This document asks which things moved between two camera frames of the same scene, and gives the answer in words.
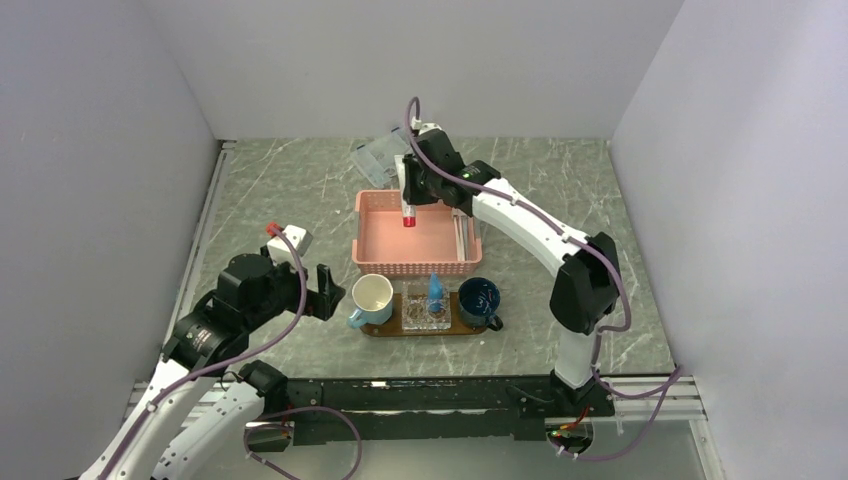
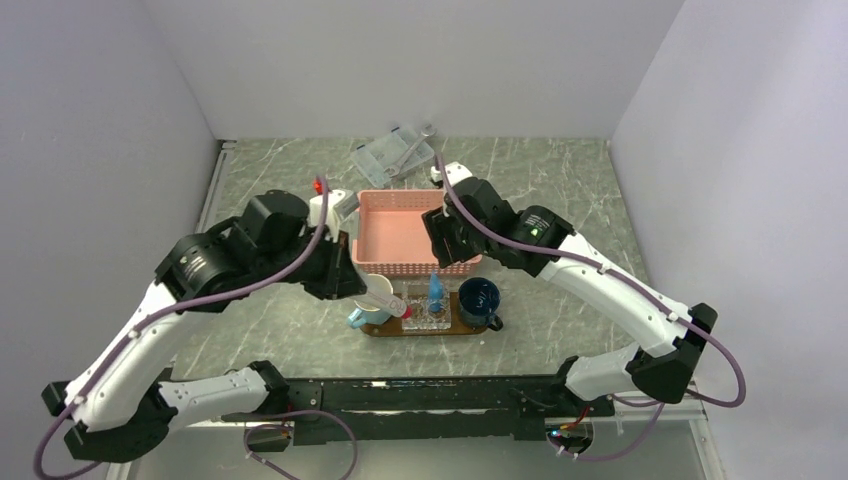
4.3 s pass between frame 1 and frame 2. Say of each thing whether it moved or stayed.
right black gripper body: moved
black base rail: stayed
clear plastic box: stayed
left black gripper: moved
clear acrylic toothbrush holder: stayed
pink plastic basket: stayed
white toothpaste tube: moved
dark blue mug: stayed
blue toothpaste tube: stayed
